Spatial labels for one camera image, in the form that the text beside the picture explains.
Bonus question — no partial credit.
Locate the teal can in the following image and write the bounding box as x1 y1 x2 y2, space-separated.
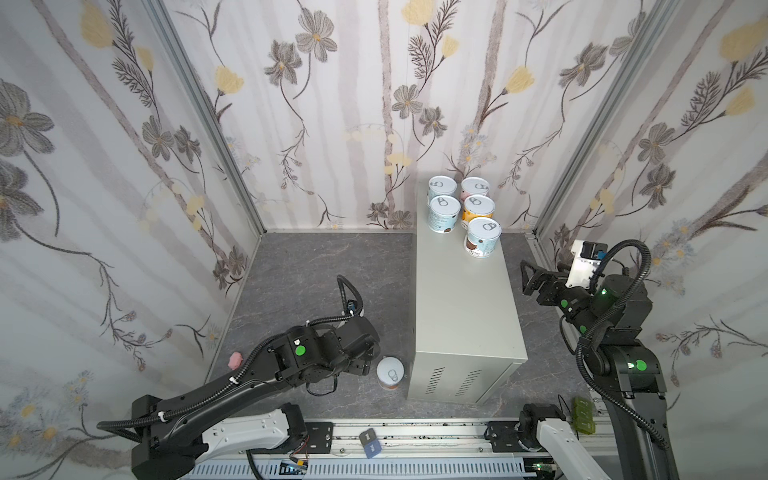
427 195 461 234
464 217 502 258

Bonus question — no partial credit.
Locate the yellow labelled can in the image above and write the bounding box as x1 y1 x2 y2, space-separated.
462 194 496 227

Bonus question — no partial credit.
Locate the pink labelled can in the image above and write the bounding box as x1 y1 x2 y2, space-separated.
460 176 490 201

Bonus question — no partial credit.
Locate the light blue labelled can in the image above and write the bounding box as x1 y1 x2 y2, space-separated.
427 175 457 202

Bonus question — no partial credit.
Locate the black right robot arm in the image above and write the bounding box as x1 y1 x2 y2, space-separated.
520 239 679 479

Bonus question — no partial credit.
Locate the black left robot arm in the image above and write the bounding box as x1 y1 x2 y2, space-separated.
97 276 380 479

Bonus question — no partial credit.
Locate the grey metal cabinet counter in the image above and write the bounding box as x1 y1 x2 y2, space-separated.
408 184 528 404

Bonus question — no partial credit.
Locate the orange can by cabinet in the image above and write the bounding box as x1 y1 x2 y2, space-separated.
376 356 405 390

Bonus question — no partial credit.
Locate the small blue grey module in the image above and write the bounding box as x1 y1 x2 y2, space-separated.
359 428 382 459

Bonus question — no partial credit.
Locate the green circuit board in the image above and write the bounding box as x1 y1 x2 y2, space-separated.
571 396 596 435

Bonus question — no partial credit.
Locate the small pink object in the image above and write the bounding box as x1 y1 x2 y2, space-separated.
228 352 244 371

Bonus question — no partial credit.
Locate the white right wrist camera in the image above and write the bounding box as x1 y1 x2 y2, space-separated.
566 240 608 288

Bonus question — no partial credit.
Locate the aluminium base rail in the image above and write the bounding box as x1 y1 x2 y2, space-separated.
178 410 627 479

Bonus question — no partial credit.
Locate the white slotted cable duct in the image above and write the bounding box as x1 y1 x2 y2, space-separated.
185 458 535 480

